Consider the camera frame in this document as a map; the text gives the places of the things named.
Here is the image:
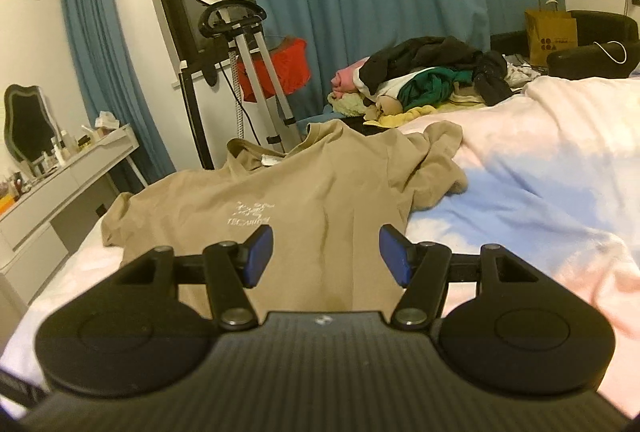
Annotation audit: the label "beige t-shirt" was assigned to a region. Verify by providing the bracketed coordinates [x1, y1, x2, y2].
[102, 120, 468, 315]

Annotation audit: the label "white folding board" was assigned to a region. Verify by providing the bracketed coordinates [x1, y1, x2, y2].
[178, 60, 216, 171]

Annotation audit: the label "pile of mixed clothes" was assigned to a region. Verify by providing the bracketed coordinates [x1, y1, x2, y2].
[328, 36, 540, 130]

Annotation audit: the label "white vanity desk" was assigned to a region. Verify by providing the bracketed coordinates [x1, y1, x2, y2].
[1, 124, 143, 313]

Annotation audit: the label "cosmetics on desk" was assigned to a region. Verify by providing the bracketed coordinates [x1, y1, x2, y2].
[1, 124, 138, 218]

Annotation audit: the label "red cloth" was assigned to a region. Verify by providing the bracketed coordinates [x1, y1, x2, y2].
[236, 38, 311, 103]

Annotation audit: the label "blue window curtain left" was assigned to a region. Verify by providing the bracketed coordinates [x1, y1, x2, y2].
[61, 0, 175, 183]

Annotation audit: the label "wavy black vanity mirror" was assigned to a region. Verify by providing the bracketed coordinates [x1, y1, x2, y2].
[3, 84, 58, 174]

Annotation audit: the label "exercise bike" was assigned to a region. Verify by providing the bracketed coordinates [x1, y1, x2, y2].
[195, 0, 302, 152]

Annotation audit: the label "brown paper bag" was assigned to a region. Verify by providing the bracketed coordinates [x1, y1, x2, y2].
[525, 0, 578, 67]

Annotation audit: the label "black round chair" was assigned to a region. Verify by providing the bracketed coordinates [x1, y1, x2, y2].
[489, 9, 640, 81]

